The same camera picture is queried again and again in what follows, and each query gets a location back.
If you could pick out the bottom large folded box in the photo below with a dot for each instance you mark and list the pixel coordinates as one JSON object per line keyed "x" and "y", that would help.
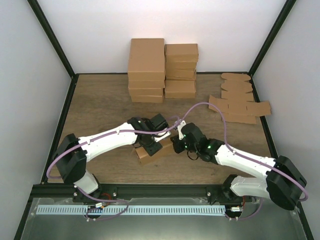
{"x": 147, "y": 98}

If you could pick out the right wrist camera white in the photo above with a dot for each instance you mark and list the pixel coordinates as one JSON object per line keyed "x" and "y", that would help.
{"x": 179, "y": 125}

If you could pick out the stack of flat cardboard blanks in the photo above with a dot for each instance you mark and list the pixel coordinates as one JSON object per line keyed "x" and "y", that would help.
{"x": 237, "y": 103}

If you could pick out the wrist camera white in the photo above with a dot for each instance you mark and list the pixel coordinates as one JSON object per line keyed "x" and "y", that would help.
{"x": 160, "y": 136}
{"x": 179, "y": 125}

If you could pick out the top large folded cardboard box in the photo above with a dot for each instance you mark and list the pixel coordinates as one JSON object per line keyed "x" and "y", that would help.
{"x": 146, "y": 59}

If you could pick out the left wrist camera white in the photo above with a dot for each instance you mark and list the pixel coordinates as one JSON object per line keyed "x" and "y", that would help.
{"x": 160, "y": 136}

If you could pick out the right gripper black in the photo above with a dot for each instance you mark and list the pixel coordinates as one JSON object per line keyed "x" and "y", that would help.
{"x": 174, "y": 140}

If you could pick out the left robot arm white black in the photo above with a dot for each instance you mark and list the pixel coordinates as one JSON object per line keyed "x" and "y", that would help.
{"x": 74, "y": 153}

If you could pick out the light blue slotted cable duct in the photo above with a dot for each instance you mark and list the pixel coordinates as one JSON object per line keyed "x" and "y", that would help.
{"x": 134, "y": 210}

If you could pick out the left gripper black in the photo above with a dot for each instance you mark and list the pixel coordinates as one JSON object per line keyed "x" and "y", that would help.
{"x": 150, "y": 150}

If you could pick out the black aluminium frame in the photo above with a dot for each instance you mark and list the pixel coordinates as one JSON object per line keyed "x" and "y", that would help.
{"x": 58, "y": 191}

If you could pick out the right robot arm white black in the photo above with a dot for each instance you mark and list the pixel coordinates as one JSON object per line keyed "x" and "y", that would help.
{"x": 277, "y": 179}

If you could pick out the grey metal base plate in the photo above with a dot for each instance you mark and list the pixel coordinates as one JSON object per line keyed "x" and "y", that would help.
{"x": 262, "y": 220}

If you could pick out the top small folded cardboard box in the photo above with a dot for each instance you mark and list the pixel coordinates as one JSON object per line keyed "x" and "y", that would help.
{"x": 185, "y": 52}

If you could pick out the bottom small folded box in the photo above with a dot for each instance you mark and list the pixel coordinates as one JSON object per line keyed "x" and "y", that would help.
{"x": 180, "y": 89}

